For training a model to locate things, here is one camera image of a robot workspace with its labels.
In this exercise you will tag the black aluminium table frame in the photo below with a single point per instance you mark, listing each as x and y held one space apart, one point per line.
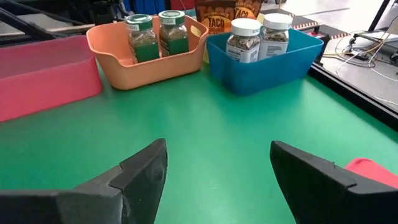
357 96

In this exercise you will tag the orange plastic bin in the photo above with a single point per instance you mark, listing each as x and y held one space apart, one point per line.
149 73

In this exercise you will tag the blue plastic bin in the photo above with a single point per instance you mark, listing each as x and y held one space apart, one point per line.
264 74

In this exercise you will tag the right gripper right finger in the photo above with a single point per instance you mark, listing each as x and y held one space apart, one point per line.
326 199

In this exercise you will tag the green table mat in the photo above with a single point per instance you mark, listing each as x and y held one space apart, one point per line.
202 124

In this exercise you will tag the taco seasoning mix pouch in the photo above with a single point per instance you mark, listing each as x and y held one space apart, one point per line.
216 18
247 9

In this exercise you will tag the pink plastic bin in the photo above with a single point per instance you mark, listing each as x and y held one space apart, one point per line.
46 81

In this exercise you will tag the green-lid oregano jar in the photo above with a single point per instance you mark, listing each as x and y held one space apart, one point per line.
174 40
144 49

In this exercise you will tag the pink spice container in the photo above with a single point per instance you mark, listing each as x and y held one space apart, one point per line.
373 171

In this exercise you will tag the white-lid spice jar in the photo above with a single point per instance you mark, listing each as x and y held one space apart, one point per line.
275 37
244 43

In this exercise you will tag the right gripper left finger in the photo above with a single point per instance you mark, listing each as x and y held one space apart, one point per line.
93 202

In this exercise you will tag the black crate with red top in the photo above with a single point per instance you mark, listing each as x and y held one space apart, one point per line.
320 46

